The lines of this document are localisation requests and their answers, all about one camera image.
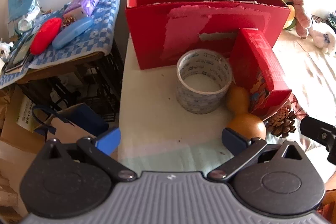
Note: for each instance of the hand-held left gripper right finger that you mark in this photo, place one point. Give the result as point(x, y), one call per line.
point(233, 141)

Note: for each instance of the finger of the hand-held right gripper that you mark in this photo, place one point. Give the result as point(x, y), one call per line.
point(320, 132)

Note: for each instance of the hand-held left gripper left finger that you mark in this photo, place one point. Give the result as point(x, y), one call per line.
point(109, 140)

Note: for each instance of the brown wooden gourd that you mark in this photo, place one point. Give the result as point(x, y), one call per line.
point(246, 125)

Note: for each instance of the large brown pine cone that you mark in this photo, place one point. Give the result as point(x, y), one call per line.
point(282, 121)

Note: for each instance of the clear packing tape roll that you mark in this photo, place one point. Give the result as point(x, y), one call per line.
point(183, 98)

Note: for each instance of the small red printed carton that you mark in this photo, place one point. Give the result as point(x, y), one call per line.
point(262, 69)

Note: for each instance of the red cardboard box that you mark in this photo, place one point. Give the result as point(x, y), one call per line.
point(152, 37)

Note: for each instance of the blue paper bag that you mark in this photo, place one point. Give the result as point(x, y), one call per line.
point(86, 116)

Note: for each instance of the brown cardboard box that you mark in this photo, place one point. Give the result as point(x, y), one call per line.
point(15, 132)

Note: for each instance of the white plush toy blue bow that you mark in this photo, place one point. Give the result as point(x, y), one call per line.
point(323, 37)

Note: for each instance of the blue checkered cloth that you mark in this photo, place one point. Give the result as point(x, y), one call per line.
point(86, 43)

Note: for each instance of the dark patterned cloth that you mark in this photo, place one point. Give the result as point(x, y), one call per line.
point(332, 20)

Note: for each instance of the blue oval case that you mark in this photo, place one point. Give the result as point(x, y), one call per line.
point(71, 33)

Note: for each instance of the yellow tiger plush toy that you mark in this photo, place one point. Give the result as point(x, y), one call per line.
point(290, 16)

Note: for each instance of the pink plush toy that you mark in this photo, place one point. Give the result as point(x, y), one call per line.
point(302, 14)

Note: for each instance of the red oval case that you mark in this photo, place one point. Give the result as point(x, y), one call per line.
point(44, 35)

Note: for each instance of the black smartphone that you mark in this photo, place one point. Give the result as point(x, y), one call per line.
point(19, 53)

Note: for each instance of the small brown pine cone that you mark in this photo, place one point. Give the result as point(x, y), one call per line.
point(68, 21)

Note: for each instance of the small white toy figure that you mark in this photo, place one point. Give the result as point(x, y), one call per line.
point(5, 49)

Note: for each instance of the clear crinkled plastic wrap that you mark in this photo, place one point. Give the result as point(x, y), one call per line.
point(29, 19)

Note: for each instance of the light blue bag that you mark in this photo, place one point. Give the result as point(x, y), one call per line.
point(21, 1)

